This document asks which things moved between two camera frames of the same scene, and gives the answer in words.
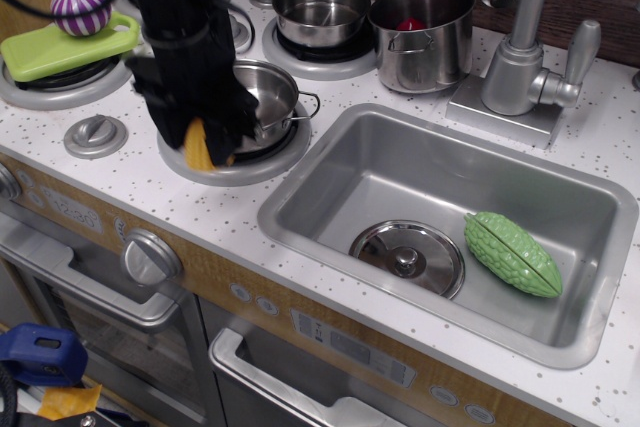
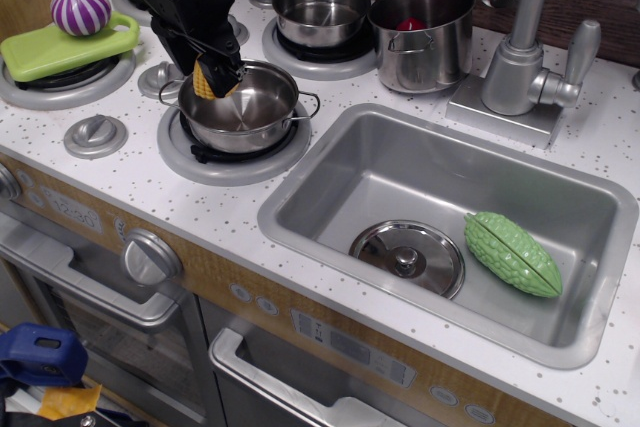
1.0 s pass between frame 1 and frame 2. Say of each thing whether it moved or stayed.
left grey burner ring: stayed
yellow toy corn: moved
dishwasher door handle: stayed
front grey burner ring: stayed
